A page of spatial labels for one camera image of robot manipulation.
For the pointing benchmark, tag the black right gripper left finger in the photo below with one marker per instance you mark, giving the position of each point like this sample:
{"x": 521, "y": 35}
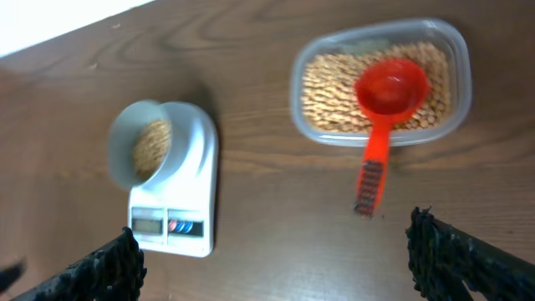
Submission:
{"x": 113, "y": 272}

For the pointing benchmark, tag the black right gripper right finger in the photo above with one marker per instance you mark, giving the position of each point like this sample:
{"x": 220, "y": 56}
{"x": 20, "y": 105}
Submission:
{"x": 447, "y": 264}

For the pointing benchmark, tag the red plastic scoop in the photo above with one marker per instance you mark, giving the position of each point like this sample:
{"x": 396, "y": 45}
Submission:
{"x": 388, "y": 93}

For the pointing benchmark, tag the white digital kitchen scale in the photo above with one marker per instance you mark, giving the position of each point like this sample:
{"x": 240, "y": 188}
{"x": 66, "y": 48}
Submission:
{"x": 177, "y": 217}

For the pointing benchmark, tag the soybeans in bowl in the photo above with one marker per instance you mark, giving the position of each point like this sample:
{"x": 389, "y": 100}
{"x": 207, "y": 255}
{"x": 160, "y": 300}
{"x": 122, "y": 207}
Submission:
{"x": 151, "y": 147}

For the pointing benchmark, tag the grey plastic bowl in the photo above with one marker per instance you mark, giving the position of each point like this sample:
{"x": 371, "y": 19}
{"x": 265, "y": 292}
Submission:
{"x": 122, "y": 136}

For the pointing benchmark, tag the yellow soybeans pile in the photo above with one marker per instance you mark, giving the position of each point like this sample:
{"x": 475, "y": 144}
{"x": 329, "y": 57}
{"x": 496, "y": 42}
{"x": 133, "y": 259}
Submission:
{"x": 328, "y": 97}

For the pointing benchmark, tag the clear plastic container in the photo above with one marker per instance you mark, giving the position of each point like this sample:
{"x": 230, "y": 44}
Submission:
{"x": 376, "y": 37}

